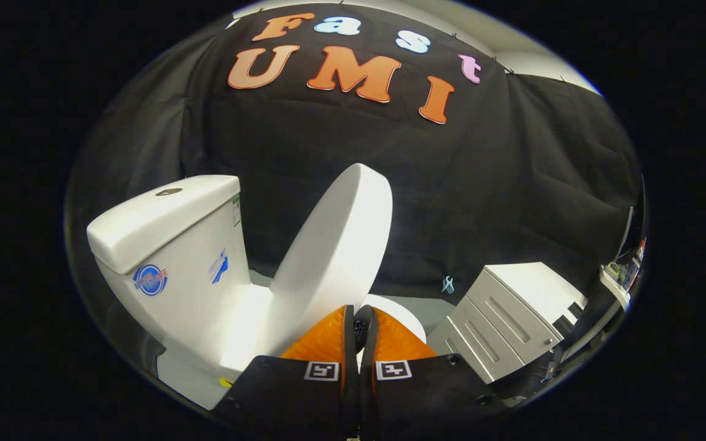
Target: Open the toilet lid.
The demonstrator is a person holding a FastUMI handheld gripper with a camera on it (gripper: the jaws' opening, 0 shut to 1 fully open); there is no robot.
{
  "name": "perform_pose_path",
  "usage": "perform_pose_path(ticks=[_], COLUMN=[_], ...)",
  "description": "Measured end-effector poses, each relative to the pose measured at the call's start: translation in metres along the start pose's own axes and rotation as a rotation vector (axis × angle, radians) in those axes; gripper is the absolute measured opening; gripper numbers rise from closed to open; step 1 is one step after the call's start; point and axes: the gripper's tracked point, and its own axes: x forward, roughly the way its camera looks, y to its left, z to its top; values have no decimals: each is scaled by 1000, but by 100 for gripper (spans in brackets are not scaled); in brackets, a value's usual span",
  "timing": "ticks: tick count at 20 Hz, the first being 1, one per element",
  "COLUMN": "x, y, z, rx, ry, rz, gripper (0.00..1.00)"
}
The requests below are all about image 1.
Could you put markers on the black backdrop cloth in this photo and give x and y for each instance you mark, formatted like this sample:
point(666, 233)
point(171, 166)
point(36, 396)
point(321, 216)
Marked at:
point(451, 196)

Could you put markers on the white toilet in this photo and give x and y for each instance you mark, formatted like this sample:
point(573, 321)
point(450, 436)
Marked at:
point(169, 245)

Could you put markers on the white round side table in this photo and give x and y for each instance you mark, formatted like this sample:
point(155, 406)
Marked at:
point(615, 288)

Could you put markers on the white drawer cabinet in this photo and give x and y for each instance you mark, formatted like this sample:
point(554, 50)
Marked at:
point(512, 312)

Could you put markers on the white toilet lid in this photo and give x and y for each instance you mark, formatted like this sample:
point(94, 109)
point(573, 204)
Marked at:
point(334, 245)

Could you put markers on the small yellow floor sticker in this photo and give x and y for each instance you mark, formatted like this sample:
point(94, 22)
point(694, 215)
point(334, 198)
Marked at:
point(225, 382)

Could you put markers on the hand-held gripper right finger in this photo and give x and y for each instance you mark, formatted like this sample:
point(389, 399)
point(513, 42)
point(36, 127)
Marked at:
point(420, 398)

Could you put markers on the small blue clip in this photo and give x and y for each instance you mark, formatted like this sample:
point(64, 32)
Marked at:
point(448, 285)

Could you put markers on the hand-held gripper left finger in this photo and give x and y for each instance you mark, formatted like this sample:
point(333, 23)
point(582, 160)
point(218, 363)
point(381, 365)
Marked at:
point(292, 398)

